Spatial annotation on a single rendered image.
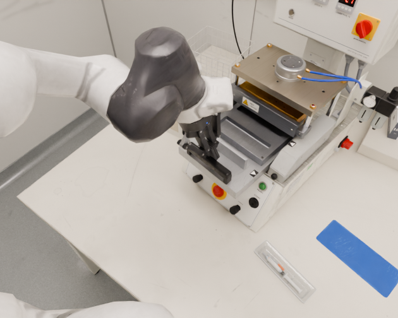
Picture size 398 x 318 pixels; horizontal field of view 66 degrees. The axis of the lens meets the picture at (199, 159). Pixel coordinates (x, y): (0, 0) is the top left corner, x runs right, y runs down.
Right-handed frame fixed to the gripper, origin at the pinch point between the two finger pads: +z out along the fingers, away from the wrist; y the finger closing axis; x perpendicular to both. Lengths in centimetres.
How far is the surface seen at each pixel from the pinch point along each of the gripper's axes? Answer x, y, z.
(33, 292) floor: -58, 96, 74
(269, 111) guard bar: 3.1, -19.8, 4.8
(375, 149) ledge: 29, -45, 41
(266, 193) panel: 14.3, -3.0, 16.4
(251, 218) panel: 13.9, 4.5, 23.8
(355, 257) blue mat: 42, -7, 32
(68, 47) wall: -145, -12, 50
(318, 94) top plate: 11.5, -29.3, 1.9
